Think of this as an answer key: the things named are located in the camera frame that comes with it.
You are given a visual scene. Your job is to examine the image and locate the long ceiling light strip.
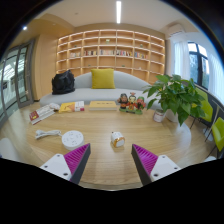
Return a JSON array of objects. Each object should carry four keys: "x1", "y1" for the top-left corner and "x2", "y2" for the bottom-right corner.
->
[{"x1": 115, "y1": 0, "x2": 122, "y2": 24}]

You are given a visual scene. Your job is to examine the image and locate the white coiled cable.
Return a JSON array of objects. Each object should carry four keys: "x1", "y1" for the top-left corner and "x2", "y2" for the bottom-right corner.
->
[{"x1": 34, "y1": 129, "x2": 63, "y2": 140}]

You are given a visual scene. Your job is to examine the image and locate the small white jar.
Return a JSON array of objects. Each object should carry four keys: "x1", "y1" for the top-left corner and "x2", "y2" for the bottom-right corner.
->
[{"x1": 152, "y1": 108, "x2": 167, "y2": 123}]

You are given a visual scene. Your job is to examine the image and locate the white charger with gold band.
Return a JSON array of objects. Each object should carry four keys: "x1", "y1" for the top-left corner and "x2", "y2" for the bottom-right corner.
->
[{"x1": 110, "y1": 131, "x2": 126, "y2": 149}]

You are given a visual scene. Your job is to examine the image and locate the white sheer curtain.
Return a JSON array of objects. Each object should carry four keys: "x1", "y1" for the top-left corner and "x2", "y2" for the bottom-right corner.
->
[{"x1": 173, "y1": 41, "x2": 191, "y2": 81}]

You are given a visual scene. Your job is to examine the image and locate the black bag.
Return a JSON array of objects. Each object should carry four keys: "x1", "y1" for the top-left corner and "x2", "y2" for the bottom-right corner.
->
[{"x1": 51, "y1": 69, "x2": 76, "y2": 95}]

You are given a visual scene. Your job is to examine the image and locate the wooden shelf unit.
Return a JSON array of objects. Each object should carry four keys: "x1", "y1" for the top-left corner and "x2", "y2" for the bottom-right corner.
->
[{"x1": 55, "y1": 29, "x2": 166, "y2": 85}]

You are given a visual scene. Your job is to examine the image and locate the round white power strip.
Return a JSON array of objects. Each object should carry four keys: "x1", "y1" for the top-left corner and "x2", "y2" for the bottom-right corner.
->
[{"x1": 61, "y1": 130, "x2": 85, "y2": 151}]

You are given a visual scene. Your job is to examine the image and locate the grey glass door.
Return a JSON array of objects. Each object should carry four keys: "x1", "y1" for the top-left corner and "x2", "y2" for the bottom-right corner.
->
[{"x1": 0, "y1": 39, "x2": 36, "y2": 128}]

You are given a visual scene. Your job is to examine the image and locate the yellow-green chair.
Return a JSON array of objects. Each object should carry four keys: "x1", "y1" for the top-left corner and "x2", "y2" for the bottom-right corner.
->
[
  {"x1": 190, "y1": 87, "x2": 214, "y2": 132},
  {"x1": 204, "y1": 116, "x2": 224, "y2": 158}
]

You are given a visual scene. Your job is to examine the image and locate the white air conditioner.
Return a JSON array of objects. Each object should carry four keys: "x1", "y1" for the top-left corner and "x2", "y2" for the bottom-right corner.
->
[{"x1": 166, "y1": 23, "x2": 186, "y2": 38}]

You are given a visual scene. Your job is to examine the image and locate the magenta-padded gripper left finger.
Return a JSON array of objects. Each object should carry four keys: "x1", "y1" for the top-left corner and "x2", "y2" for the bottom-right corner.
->
[{"x1": 39, "y1": 143, "x2": 92, "y2": 185}]

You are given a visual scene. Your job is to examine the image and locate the dark-framed window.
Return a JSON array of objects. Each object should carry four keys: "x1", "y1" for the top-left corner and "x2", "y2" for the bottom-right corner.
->
[{"x1": 187, "y1": 41, "x2": 224, "y2": 101}]

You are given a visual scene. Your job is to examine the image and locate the yellow cushion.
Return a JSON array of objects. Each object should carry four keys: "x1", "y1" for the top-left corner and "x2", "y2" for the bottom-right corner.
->
[{"x1": 90, "y1": 68, "x2": 116, "y2": 90}]

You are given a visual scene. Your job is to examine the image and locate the colourful figurine set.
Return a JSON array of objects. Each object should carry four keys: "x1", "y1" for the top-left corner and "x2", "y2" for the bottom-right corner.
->
[{"x1": 117, "y1": 92, "x2": 147, "y2": 116}]

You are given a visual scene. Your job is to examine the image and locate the yellow and white book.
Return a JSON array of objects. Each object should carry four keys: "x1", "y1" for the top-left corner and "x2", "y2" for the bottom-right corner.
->
[{"x1": 58, "y1": 100, "x2": 85, "y2": 114}]

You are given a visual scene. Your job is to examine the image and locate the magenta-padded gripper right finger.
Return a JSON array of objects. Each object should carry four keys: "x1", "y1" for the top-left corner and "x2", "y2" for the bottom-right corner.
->
[{"x1": 130, "y1": 143, "x2": 183, "y2": 186}]

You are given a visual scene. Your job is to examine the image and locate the light grey sofa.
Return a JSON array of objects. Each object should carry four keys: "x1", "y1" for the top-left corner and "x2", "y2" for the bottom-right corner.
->
[{"x1": 39, "y1": 70, "x2": 161, "y2": 108}]

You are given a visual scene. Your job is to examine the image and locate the green leafy plant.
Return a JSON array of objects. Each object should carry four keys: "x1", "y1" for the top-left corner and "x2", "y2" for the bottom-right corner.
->
[{"x1": 143, "y1": 73, "x2": 206, "y2": 127}]

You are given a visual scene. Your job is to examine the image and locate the white plant pot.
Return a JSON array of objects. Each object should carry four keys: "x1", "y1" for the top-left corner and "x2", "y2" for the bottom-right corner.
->
[{"x1": 165, "y1": 108, "x2": 180, "y2": 123}]

